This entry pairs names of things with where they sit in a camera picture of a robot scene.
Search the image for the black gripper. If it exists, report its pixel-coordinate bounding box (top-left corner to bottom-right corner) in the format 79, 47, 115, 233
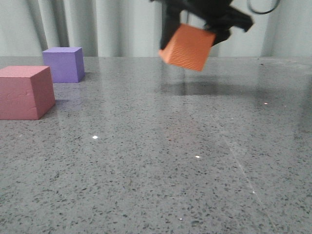
160, 0, 254, 50

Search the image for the orange foam cube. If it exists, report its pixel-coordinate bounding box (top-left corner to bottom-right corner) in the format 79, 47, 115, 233
159, 24, 216, 71

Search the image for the pale green curtain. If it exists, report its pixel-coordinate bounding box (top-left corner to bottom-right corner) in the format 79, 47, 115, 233
0, 0, 312, 57

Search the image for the purple foam cube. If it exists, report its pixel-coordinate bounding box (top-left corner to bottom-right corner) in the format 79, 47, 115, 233
42, 47, 85, 83

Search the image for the red foam cube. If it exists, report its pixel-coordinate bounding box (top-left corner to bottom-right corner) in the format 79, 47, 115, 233
0, 66, 56, 120

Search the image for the black cable loop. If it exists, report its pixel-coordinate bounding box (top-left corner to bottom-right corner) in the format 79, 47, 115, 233
246, 0, 280, 15

